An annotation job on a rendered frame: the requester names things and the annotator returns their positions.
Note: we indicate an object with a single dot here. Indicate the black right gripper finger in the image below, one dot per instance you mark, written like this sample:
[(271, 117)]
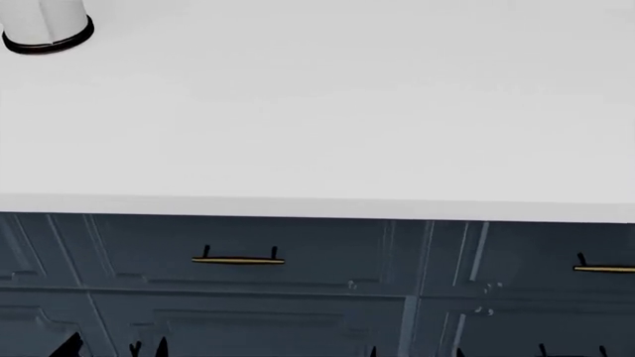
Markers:
[(373, 352), (460, 353)]

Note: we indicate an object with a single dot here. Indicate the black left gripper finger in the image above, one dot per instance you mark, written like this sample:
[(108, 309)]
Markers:
[(162, 349), (69, 347)]

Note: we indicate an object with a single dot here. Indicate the dark blue kitchen cabinet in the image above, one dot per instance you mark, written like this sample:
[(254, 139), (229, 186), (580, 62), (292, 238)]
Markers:
[(317, 297)]

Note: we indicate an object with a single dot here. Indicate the dark blue cabinet door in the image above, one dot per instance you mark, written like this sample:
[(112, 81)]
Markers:
[(546, 327), (258, 327)]

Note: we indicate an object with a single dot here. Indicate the wide dark blue drawer front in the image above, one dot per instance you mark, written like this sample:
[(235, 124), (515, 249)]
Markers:
[(307, 253)]

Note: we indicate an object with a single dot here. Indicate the white canister with dark base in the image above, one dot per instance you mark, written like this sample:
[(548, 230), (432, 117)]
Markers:
[(44, 18)]

